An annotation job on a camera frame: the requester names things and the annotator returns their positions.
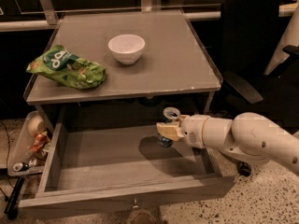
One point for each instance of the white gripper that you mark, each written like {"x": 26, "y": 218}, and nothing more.
{"x": 192, "y": 130}

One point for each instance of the redbull can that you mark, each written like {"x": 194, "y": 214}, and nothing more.
{"x": 170, "y": 113}

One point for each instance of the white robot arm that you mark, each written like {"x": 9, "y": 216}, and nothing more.
{"x": 249, "y": 137}

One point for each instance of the open grey top drawer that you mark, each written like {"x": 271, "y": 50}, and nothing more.
{"x": 96, "y": 166}

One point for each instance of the orange soda can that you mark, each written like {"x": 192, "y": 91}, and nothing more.
{"x": 39, "y": 142}

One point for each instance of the dark can in bin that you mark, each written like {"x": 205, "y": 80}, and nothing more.
{"x": 20, "y": 166}

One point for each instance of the grey cabinet table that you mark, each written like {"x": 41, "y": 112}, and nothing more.
{"x": 174, "y": 61}

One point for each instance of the white bowl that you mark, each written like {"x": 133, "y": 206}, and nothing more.
{"x": 126, "y": 49}

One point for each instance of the black office chair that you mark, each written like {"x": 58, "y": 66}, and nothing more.
{"x": 249, "y": 35}

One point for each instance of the green chip bag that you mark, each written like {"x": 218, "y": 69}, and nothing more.
{"x": 68, "y": 69}

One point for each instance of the white round object in bin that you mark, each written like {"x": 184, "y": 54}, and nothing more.
{"x": 36, "y": 125}

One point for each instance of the clear plastic bin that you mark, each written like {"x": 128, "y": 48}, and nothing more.
{"x": 22, "y": 152}

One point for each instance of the black stand leg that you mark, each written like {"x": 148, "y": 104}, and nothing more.
{"x": 11, "y": 209}

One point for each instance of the metal rail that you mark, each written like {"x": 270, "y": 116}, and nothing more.
{"x": 30, "y": 15}

